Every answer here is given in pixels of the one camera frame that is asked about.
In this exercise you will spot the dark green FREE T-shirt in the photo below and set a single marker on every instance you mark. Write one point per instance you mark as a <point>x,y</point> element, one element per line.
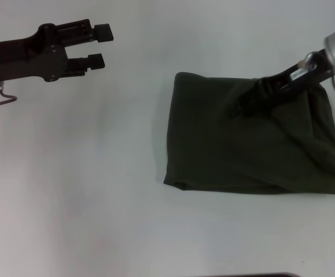
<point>242,150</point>

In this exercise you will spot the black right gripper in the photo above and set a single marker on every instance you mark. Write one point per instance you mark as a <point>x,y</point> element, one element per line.
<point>294,78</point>

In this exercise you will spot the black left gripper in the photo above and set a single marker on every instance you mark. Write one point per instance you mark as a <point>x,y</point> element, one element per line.
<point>26,60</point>

